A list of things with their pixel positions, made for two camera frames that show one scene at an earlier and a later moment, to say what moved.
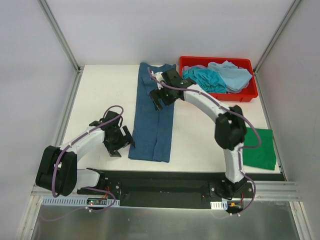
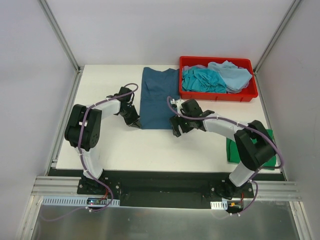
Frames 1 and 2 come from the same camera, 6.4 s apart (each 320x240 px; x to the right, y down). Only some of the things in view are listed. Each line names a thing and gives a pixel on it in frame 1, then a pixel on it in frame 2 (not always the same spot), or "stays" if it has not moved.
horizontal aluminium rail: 263,190 stays
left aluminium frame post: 59,34 stays
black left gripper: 121,143 → 131,118
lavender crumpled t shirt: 196,66 stays
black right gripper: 160,95 → 179,123
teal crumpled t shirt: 205,79 stays
